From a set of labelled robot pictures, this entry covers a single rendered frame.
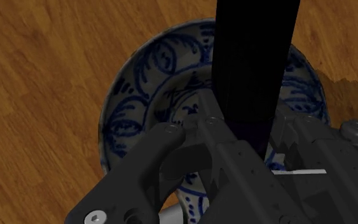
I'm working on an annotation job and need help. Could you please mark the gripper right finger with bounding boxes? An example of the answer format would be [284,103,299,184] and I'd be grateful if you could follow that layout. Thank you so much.
[270,99,358,224]

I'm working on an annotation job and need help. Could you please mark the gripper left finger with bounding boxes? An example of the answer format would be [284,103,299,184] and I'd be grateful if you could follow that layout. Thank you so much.
[64,90,291,224]

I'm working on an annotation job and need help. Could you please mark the black long bar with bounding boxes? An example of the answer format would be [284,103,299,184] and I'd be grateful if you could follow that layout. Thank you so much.
[210,0,301,160]

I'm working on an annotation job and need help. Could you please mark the blue and white patterned plate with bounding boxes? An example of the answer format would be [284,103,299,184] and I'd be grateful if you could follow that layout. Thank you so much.
[98,18,331,224]

